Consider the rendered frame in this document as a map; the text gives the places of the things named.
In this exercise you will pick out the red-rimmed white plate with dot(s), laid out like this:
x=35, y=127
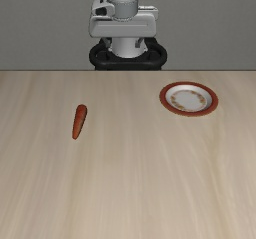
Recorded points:
x=188, y=98

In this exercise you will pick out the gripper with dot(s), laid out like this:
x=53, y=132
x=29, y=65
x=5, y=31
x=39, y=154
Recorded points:
x=123, y=26

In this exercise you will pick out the orange carrot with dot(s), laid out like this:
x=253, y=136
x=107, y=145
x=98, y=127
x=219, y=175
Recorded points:
x=79, y=120

